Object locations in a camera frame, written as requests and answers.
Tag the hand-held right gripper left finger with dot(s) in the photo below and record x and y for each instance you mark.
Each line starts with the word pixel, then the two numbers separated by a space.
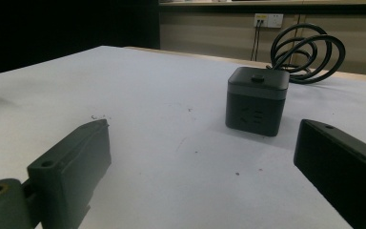
pixel 73 168

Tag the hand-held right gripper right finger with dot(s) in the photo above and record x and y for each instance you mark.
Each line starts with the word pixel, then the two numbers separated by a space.
pixel 340 165

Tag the black cube power socket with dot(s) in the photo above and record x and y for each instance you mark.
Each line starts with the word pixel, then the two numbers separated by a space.
pixel 255 101

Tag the white wall socket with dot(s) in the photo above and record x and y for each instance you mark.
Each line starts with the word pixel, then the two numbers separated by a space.
pixel 268 20

